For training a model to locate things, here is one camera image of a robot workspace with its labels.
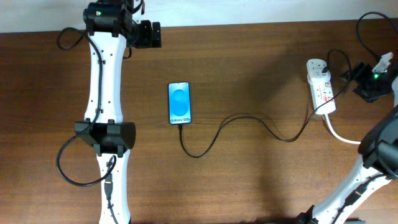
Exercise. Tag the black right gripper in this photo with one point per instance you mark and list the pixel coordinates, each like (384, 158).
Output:
(363, 83)

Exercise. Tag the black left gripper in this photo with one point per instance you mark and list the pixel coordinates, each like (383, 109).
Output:
(147, 41)

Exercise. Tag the blue Samsung Galaxy smartphone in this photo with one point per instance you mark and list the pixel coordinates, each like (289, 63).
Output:
(179, 103)

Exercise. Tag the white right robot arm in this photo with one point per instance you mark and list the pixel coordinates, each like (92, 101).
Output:
(376, 165)

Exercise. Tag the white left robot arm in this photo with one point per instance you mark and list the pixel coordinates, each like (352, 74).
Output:
(113, 27)

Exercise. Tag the white charger adapter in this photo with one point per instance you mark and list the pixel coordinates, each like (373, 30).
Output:
(317, 71)

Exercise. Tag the white power strip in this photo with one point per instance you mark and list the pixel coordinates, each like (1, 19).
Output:
(322, 97)

